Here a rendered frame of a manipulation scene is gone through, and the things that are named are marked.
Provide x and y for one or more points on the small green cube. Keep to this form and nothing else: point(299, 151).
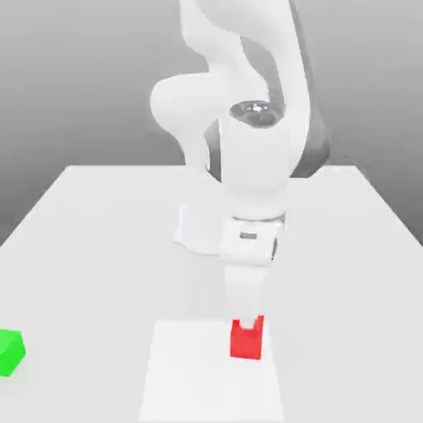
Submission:
point(10, 352)

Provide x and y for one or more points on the small red cube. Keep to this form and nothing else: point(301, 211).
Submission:
point(246, 343)

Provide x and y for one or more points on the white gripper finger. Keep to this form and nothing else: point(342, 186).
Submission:
point(248, 323)

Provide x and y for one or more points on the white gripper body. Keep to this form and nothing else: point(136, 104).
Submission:
point(246, 287)

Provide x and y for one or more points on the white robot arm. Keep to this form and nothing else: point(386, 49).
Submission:
point(254, 155)

